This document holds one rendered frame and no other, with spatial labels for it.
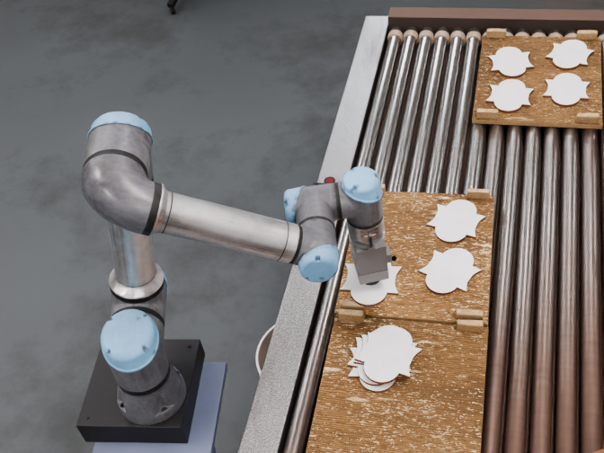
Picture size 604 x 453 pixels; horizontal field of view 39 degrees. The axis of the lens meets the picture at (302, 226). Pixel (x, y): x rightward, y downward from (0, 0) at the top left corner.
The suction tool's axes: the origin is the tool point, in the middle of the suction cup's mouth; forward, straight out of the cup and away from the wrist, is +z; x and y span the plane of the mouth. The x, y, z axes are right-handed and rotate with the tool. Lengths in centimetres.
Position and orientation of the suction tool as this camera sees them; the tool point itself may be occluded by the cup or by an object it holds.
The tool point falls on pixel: (371, 281)
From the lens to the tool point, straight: 189.4
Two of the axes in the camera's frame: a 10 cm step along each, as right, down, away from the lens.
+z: 1.2, 6.8, 7.2
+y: -1.8, -7.0, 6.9
